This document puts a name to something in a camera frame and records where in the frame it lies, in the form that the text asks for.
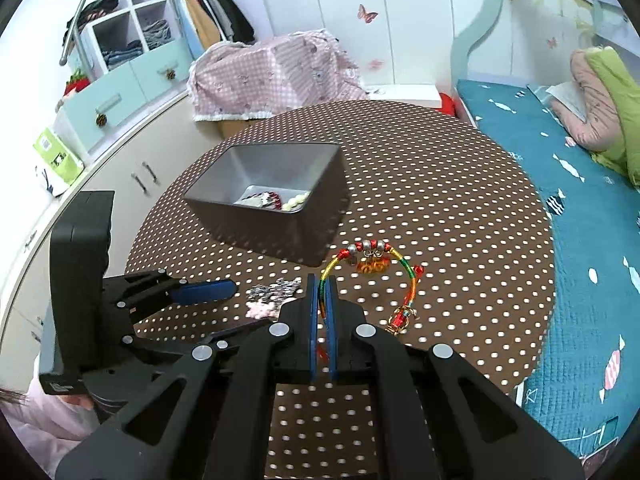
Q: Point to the light blue hanging garment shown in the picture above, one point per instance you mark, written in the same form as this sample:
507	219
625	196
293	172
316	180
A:
180	25

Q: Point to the white cabinet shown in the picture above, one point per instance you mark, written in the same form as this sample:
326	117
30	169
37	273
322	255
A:
115	195

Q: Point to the green tissue box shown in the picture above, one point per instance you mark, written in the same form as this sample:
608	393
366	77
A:
57	155

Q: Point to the grey folded clothes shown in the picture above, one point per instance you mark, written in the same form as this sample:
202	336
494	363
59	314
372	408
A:
156	35

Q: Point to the white paper sheet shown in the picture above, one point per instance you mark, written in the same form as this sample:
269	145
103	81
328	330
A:
565	95

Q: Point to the mustard hanging garment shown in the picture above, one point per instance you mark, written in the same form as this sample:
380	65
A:
202	20

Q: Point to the pink butterfly wall sticker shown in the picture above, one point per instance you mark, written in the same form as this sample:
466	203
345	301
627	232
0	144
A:
367	13

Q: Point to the cardboard box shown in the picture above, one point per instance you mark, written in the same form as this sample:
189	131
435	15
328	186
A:
235	127

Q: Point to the blue folded jeans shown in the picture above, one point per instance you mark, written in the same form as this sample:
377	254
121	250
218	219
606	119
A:
122	53

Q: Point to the teal printed bed sheet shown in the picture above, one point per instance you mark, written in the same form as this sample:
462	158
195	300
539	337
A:
575	260

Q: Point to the person's left forearm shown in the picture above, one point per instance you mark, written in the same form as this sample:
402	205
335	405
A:
40	420

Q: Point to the dark folded clothes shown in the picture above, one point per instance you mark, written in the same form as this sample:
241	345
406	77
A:
97	10

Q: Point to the silver metal tin box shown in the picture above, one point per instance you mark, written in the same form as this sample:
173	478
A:
280	170

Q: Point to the white flat box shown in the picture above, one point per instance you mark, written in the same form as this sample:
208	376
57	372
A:
400	95

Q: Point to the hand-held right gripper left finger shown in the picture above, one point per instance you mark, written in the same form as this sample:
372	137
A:
312	320

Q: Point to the pink checkered cloth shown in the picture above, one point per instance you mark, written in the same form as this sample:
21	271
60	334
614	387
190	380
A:
270	75

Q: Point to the black hanging garment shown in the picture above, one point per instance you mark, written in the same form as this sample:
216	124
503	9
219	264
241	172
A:
232	15

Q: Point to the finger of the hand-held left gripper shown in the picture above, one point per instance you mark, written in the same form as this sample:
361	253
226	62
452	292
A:
200	332
210	292

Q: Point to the teal bunk bed frame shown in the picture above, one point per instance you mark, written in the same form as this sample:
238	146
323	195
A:
477	35

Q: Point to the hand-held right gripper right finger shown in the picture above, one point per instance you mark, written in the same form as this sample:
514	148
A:
331	320

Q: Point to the curved metal pole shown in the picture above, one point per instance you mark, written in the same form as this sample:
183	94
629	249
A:
75	25

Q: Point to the white shelf unit teal drawers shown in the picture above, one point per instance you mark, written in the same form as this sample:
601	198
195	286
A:
125	85

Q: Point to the red storage box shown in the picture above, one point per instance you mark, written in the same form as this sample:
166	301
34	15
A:
447	105

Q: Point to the red strawberry toy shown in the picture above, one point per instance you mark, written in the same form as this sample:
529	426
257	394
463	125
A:
77	84

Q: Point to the pink and green jacket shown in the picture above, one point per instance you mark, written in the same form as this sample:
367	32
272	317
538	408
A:
600	110

